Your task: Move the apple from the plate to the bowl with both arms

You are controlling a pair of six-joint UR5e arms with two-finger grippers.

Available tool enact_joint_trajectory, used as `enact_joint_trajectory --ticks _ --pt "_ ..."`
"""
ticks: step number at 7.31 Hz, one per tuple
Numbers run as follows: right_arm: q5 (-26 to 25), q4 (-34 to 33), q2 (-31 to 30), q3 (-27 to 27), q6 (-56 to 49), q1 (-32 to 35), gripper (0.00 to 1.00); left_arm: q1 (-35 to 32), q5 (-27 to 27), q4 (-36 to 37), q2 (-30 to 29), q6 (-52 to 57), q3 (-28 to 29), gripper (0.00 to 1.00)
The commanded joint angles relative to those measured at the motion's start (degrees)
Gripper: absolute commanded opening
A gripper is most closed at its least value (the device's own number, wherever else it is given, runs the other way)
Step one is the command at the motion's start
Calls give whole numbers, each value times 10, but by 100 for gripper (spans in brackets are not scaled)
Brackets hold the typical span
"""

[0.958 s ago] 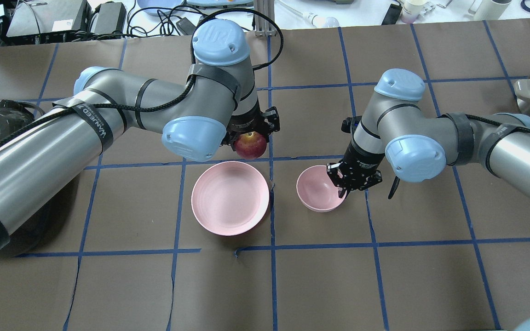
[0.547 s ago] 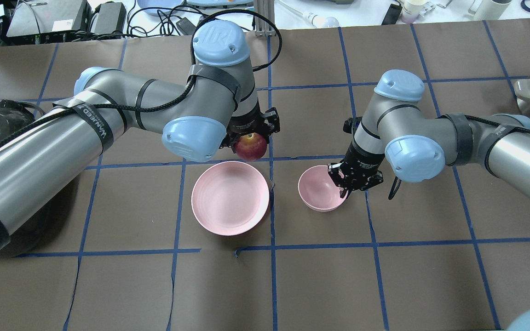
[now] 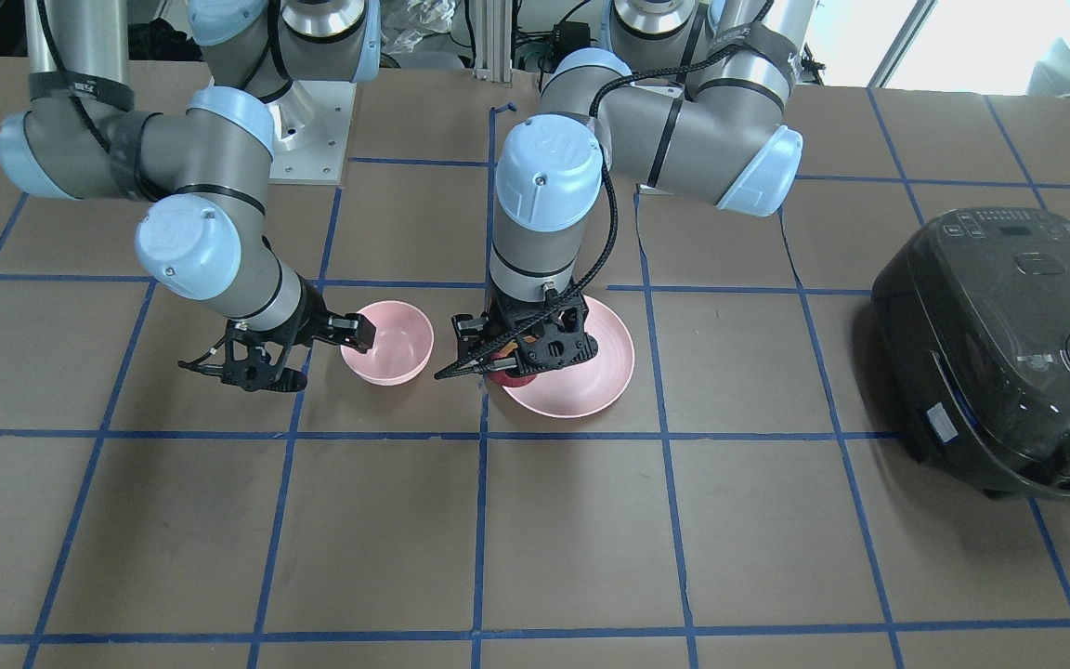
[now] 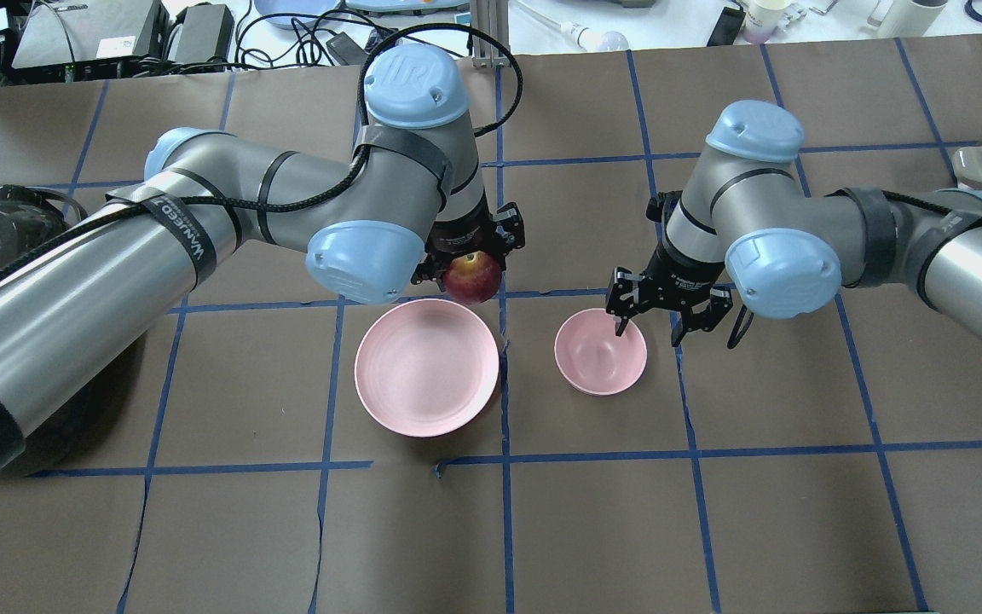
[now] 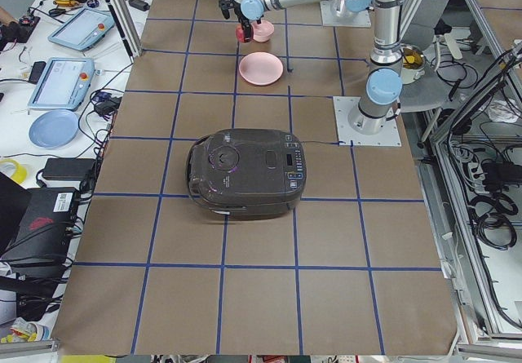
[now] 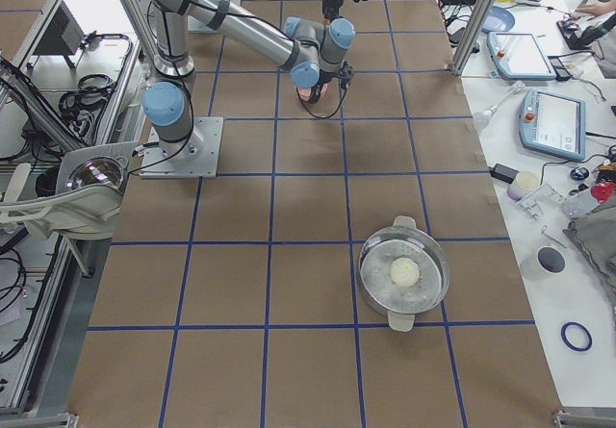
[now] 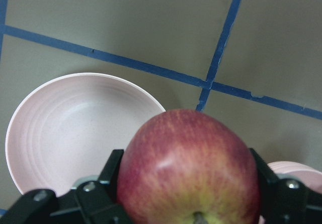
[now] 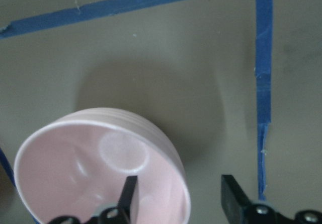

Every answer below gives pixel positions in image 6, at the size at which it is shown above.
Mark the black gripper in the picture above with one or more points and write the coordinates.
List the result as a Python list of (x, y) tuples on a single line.
[(331, 2), (315, 94)]

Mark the pink bowl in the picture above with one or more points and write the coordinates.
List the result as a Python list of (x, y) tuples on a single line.
[(312, 95)]

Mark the blue plate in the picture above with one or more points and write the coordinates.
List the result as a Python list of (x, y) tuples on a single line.
[(498, 19)]

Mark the upper blue teach pendant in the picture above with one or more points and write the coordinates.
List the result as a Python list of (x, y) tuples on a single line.
[(518, 56)]

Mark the blue teach pendant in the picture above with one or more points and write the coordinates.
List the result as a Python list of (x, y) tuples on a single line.
[(518, 56), (553, 124)]

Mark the steel steamer pot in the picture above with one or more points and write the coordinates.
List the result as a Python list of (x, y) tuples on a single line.
[(401, 305)]

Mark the white steamed bun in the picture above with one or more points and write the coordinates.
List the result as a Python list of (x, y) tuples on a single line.
[(404, 272)]

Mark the black power adapter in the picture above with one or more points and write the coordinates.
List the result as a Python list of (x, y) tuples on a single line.
[(503, 173)]

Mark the white purple cup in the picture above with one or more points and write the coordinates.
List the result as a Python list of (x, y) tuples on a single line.
[(522, 185)]

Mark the glass pot lid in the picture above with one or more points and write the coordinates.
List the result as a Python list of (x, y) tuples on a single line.
[(98, 170)]

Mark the lower blue teach pendant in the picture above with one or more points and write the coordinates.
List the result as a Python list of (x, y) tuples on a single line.
[(553, 124)]

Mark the white cup dark inside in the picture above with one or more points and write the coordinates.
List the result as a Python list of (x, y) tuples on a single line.
[(544, 263)]

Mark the grey cloth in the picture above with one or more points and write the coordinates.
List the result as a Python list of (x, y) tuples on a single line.
[(594, 236)]

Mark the aluminium frame post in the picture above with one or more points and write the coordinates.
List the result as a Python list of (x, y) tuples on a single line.
[(470, 36)]

